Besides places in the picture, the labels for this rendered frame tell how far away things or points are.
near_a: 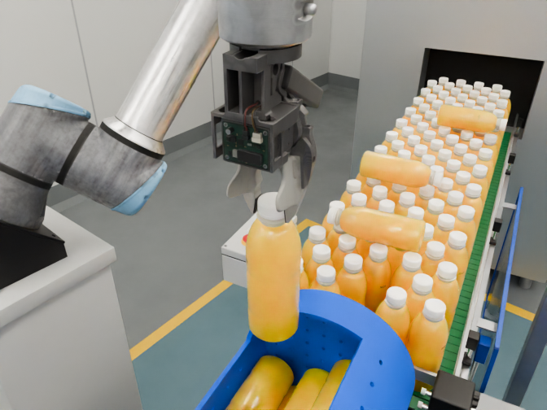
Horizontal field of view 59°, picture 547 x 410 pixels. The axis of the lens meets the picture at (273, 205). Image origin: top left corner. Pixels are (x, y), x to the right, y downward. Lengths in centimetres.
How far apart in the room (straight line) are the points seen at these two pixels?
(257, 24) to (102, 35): 314
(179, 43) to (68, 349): 73
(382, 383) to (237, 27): 51
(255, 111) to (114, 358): 100
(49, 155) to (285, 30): 72
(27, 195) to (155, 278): 177
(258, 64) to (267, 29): 3
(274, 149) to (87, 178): 65
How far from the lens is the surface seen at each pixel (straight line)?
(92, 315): 123
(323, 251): 107
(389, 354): 77
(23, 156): 108
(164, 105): 106
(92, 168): 107
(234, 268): 112
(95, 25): 353
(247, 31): 45
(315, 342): 87
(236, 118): 48
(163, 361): 236
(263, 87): 47
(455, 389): 101
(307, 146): 52
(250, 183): 58
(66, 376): 129
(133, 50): 371
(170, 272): 281
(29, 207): 110
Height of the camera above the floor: 176
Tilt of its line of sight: 32 degrees down
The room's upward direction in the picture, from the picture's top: straight up
